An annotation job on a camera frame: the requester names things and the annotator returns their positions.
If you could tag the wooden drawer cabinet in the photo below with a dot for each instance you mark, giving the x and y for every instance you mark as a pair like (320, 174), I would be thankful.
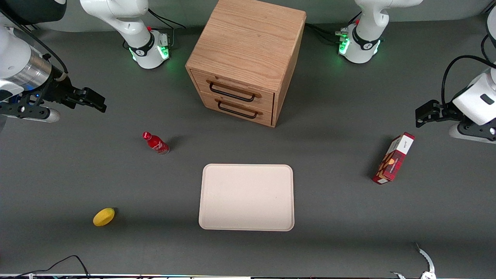
(248, 46)

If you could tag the wooden drawer with larger front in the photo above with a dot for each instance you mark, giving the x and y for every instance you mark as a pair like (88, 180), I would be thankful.
(236, 90)

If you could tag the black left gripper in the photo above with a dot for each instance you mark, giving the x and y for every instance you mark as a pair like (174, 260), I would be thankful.
(443, 109)

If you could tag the wooden drawer with smaller front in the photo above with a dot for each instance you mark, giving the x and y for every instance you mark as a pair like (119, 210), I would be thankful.
(236, 109)

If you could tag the red coke bottle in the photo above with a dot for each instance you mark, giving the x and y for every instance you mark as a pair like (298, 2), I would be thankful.
(155, 143)

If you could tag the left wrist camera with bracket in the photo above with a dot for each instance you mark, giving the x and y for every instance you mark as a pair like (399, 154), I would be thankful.
(471, 131)

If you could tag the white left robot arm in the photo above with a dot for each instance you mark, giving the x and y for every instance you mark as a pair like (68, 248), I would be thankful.
(366, 35)

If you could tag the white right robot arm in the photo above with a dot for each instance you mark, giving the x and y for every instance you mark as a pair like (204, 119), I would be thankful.
(128, 23)

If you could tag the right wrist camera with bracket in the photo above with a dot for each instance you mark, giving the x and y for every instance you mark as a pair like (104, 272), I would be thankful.
(35, 113)

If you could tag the yellow lemon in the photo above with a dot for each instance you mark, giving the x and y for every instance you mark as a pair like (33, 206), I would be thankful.
(104, 217)

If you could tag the red plaid snack box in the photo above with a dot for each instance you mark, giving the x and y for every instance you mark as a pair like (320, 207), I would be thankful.
(393, 159)

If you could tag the white curved plastic strip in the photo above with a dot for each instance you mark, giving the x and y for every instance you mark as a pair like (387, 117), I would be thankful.
(426, 259)

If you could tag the beige plastic tray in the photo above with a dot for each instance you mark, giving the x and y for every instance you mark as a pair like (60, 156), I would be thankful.
(246, 197)

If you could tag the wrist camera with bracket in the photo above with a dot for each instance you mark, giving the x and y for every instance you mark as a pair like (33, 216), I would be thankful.
(35, 113)
(471, 131)

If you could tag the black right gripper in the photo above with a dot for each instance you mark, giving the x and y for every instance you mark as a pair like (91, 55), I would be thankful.
(62, 91)

